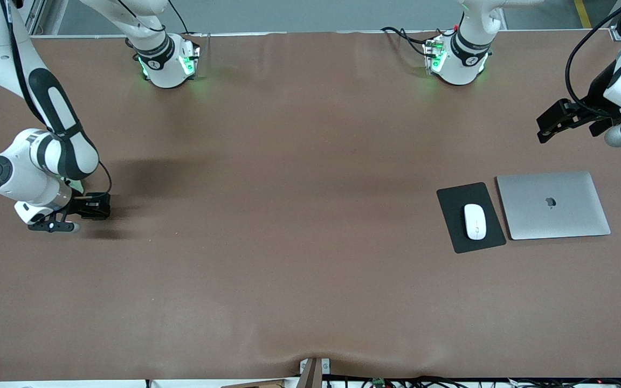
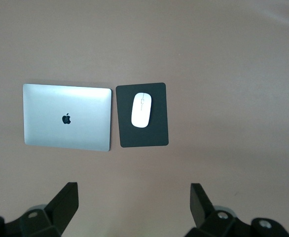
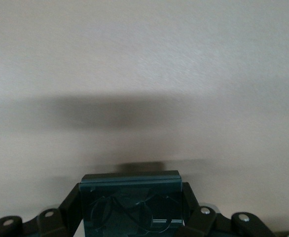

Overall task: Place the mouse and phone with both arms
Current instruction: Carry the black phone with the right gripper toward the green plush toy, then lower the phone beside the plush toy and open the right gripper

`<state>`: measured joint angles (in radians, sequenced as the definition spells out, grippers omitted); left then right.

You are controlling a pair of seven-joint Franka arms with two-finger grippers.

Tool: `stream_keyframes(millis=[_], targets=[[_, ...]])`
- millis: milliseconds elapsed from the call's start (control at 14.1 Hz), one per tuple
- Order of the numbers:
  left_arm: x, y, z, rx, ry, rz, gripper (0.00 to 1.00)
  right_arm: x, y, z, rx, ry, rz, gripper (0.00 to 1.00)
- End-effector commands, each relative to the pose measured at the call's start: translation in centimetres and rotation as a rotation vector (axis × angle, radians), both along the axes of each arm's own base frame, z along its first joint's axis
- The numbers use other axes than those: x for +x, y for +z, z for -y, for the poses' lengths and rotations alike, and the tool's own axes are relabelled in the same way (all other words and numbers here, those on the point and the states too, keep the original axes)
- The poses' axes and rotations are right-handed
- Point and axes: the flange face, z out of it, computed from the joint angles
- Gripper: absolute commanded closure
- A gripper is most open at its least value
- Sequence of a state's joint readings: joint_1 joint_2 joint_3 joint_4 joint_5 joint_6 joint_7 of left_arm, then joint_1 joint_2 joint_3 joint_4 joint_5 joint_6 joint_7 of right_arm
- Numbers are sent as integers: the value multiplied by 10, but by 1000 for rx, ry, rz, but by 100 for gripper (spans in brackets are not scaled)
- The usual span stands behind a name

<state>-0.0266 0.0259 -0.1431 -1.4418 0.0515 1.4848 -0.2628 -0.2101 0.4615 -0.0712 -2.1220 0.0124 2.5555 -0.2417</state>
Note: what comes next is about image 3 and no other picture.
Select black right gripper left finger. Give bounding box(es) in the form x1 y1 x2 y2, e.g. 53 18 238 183
0 182 82 237

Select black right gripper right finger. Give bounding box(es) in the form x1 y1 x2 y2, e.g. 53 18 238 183
176 182 278 237

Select black phone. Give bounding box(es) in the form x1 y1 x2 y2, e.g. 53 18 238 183
79 170 185 237

